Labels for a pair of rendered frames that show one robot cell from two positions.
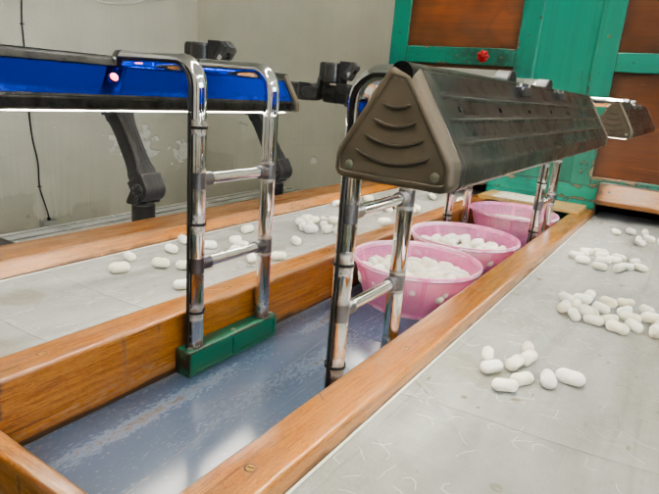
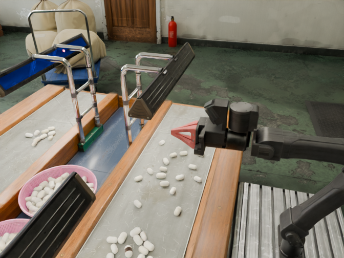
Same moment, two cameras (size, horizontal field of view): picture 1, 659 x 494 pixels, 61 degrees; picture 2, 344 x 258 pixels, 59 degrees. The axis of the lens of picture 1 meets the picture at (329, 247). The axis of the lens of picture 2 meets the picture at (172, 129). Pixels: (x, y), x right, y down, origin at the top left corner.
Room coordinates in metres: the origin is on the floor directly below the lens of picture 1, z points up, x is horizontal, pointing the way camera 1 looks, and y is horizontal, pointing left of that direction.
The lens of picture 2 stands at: (1.97, -0.01, 1.52)
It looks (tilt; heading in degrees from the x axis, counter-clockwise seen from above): 32 degrees down; 164
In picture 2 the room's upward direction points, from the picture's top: straight up
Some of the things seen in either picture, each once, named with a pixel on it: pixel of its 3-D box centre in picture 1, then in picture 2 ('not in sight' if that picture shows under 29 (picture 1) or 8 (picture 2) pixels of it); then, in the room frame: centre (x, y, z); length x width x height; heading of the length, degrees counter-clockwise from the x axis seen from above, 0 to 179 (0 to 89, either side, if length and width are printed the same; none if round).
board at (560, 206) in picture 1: (532, 201); not in sight; (1.90, -0.68, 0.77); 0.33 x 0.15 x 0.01; 58
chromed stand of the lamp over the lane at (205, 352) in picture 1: (195, 206); (150, 109); (0.85, 0.21, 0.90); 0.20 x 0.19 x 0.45; 148
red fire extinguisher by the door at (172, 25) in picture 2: not in sight; (172, 30); (-2.86, 1.36, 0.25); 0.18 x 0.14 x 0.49; 150
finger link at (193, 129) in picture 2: not in sight; (188, 131); (1.31, 0.23, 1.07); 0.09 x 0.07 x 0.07; 60
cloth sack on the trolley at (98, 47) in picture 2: not in sight; (74, 48); (-1.79, -0.17, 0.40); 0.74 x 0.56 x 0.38; 151
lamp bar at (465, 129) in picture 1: (529, 121); (45, 59); (0.60, -0.20, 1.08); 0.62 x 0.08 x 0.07; 148
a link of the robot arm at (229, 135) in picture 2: not in sight; (236, 137); (1.39, 0.33, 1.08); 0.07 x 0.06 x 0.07; 60
